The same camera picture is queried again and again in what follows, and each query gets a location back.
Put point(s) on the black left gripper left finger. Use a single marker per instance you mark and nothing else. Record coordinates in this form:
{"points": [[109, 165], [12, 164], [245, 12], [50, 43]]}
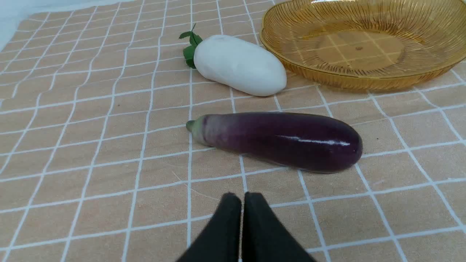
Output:
{"points": [[219, 239]]}

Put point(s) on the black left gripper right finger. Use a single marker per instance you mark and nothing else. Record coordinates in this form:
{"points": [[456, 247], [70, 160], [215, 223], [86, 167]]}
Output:
{"points": [[264, 237]]}

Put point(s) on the purple eggplant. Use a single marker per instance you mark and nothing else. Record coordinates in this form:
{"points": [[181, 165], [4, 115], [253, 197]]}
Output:
{"points": [[310, 142]]}

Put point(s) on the white radish with leaves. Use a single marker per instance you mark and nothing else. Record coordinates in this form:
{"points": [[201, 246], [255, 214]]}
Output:
{"points": [[236, 63]]}

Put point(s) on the tan checkered tablecloth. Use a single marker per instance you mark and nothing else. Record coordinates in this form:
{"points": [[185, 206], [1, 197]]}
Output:
{"points": [[97, 166]]}

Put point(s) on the amber ribbed glass plate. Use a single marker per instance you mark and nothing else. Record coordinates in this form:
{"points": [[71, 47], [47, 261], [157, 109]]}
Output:
{"points": [[368, 45]]}

